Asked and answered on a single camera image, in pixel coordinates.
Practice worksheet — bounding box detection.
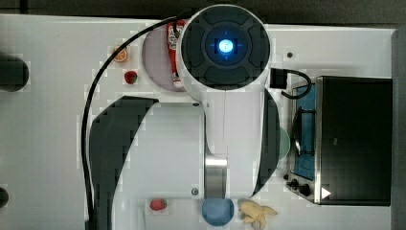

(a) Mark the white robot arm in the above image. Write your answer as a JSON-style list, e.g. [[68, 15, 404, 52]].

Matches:
[[89, 5, 280, 230]]

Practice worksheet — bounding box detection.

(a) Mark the grey round plate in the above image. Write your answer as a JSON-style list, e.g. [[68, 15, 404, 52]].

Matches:
[[142, 24, 185, 92]]

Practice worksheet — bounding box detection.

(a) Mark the red ketchup bottle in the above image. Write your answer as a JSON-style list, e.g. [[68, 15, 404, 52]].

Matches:
[[166, 20, 186, 89]]

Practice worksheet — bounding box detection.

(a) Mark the red strawberry toy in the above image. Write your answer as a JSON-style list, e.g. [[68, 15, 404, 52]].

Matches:
[[149, 198, 168, 212], [124, 71, 138, 84]]

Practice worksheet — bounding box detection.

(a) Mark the light green mug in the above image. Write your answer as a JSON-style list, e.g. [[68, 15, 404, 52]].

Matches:
[[279, 127, 290, 160]]

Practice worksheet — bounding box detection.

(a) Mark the blue cup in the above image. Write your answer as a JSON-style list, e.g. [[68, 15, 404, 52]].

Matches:
[[201, 198, 235, 226]]

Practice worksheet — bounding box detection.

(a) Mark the orange slice toy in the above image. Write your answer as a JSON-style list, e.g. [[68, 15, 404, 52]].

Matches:
[[114, 48, 128, 62]]

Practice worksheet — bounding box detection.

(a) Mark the peeled banana toy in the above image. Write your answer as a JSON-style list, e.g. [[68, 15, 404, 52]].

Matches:
[[238, 199, 278, 230]]

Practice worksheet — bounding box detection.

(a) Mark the black toaster oven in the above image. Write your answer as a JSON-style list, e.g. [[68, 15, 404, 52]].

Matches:
[[284, 76, 393, 206]]

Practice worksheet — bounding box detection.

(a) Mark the black pot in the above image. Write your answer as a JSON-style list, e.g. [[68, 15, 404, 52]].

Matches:
[[0, 55, 29, 92]]

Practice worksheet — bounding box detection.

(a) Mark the dark object at edge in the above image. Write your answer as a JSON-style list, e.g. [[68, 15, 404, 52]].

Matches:
[[0, 188, 9, 208]]

